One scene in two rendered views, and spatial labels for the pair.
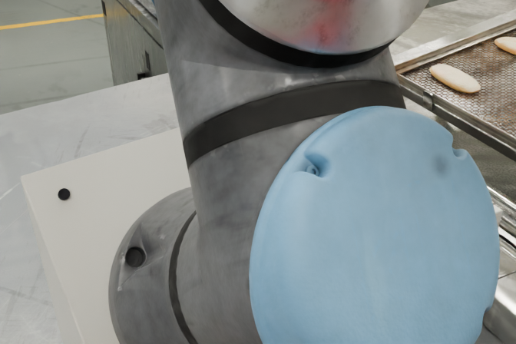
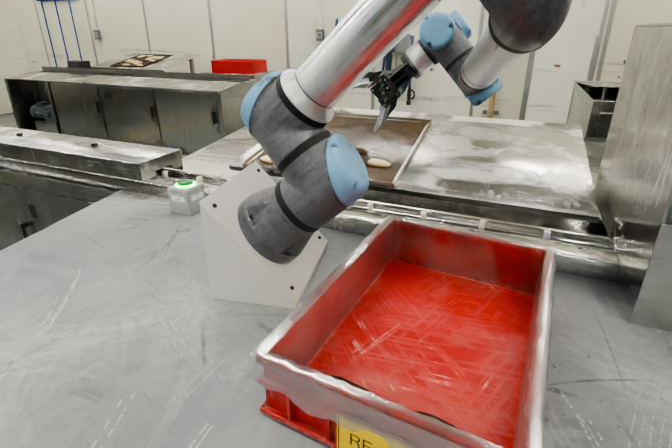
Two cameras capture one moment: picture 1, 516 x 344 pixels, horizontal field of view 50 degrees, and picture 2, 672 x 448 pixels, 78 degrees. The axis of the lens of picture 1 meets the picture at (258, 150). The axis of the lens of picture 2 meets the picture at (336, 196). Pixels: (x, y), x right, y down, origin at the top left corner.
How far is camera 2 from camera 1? 0.54 m
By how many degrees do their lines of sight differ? 39
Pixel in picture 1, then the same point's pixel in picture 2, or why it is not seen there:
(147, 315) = (273, 227)
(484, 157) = not seen: hidden behind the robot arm
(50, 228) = (217, 217)
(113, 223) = (232, 213)
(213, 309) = (311, 197)
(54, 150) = (80, 248)
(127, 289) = (258, 225)
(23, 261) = (135, 285)
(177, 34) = (278, 127)
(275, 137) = (318, 145)
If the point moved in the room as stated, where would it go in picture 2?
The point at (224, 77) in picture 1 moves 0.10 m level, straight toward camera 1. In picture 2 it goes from (299, 134) to (342, 145)
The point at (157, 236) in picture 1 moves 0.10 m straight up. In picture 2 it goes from (262, 203) to (258, 150)
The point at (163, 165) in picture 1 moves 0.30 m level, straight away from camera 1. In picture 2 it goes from (234, 192) to (147, 165)
